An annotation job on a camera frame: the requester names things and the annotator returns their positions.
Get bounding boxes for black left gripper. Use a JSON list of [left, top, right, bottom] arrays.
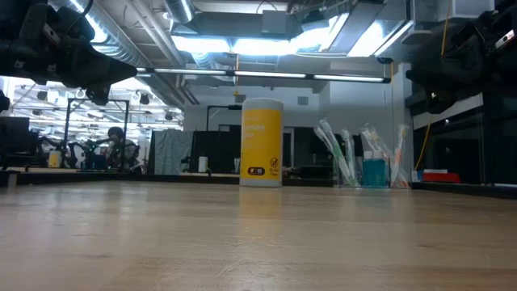
[[0, 3, 137, 107]]

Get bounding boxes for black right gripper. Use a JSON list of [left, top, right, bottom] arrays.
[[406, 23, 488, 115]]

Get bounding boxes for blue white tube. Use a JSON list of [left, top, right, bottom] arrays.
[[373, 150, 388, 188]]

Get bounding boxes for small blue-capped bottle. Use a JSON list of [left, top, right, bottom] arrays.
[[362, 150, 376, 188]]

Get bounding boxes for person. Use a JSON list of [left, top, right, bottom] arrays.
[[105, 126, 141, 171]]

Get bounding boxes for red flat box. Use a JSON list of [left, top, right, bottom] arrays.
[[422, 168, 460, 183]]

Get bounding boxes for black monitor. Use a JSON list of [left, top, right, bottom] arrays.
[[0, 116, 30, 155]]

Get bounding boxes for grey cloth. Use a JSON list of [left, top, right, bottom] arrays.
[[148, 129, 194, 175]]

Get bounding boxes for clear acrylic organizer box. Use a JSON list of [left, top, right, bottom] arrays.
[[333, 155, 410, 190]]

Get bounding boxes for black LED light bar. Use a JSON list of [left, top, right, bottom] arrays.
[[135, 66, 392, 85]]

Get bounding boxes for yellow disinfecting wipes canister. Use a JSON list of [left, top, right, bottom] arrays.
[[240, 97, 284, 188]]

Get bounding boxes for black neighbouring rig frame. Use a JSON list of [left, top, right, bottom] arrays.
[[206, 103, 243, 133], [62, 97, 130, 171]]

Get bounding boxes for yellow hanging cable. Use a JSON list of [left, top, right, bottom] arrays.
[[414, 0, 450, 171]]

